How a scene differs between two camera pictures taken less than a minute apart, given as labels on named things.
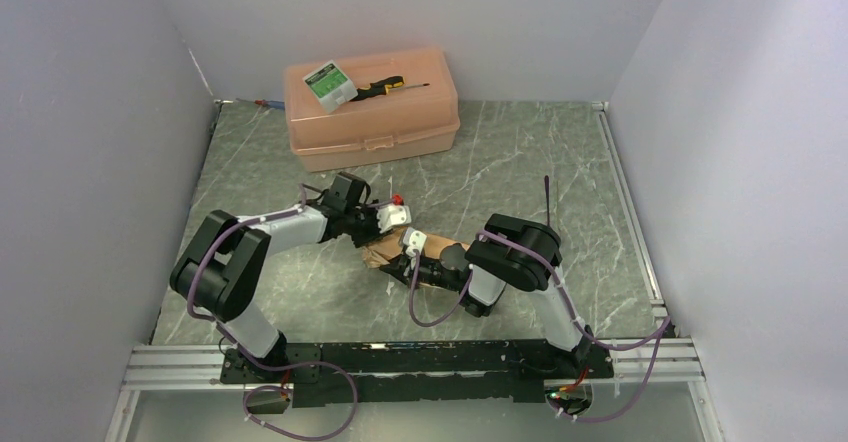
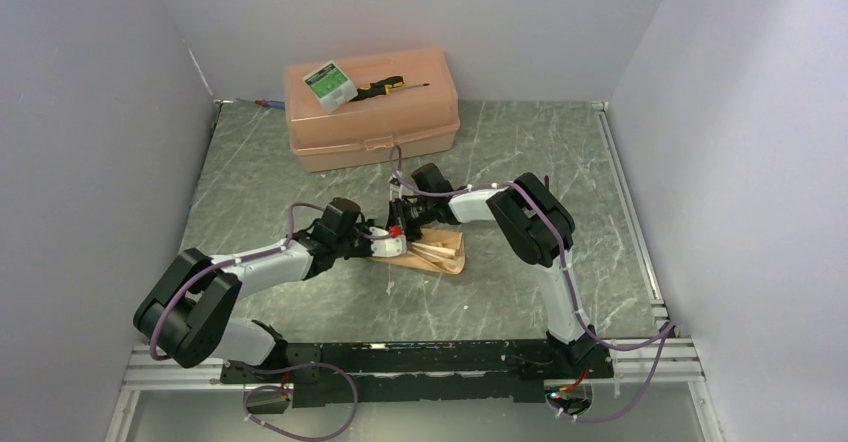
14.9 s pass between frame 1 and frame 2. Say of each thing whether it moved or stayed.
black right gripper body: moved
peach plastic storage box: stayed
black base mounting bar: stayed
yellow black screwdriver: stayed
